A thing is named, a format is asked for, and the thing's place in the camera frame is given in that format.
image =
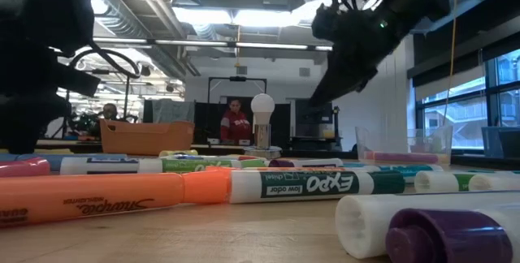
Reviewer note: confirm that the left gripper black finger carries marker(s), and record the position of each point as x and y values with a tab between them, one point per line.
28	129

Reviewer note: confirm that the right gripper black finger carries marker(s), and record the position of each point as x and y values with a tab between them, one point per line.
367	82
341	80

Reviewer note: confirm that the blue highlighter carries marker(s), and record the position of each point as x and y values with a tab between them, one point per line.
40	156

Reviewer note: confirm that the pink highlighter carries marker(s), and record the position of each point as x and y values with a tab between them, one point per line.
24	167

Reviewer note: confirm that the dark-cap Expo marker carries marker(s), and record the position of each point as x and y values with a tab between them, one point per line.
73	165

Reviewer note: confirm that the purple highlighter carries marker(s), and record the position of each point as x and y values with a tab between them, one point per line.
406	158

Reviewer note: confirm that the teal Expo marker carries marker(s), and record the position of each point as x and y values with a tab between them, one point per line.
495	171
406	171

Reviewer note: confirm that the orange Sharpie highlighter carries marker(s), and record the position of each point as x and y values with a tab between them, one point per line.
101	196

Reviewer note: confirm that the purple-cap small white marker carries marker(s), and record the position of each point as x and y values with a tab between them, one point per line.
280	163

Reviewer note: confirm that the purple Expo marker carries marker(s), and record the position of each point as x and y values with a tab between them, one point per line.
365	222
447	238

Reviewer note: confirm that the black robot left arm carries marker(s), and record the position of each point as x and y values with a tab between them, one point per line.
44	11

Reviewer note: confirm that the black monitor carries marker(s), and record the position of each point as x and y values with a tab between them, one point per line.
313	115

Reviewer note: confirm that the black workbench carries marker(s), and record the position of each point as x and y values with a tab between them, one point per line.
73	146

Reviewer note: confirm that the person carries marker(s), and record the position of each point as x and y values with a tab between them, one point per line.
109	112
235	127

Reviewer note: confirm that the white light bulb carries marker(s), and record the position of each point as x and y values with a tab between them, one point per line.
263	106

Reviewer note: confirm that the clear plastic container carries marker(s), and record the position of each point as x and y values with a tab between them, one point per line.
443	141

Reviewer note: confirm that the window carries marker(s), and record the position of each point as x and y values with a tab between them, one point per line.
459	121

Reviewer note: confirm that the dark green Expo marker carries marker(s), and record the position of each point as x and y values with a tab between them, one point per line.
308	186

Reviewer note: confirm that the orange plastic bin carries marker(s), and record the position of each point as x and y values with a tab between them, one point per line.
146	139

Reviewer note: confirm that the black partition panel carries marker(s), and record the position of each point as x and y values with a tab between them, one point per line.
207	121

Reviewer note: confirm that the grey-green cloth board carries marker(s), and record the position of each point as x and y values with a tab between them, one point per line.
174	110

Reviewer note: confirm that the ceiling light strip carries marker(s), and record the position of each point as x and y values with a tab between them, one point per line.
195	43

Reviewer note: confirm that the yellow Sharpie highlighter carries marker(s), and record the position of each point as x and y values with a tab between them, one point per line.
178	153

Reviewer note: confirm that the black metal frame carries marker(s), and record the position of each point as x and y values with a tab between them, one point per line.
237	78
126	100

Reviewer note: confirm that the corrugated ventilation duct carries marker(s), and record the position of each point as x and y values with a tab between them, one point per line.
134	19

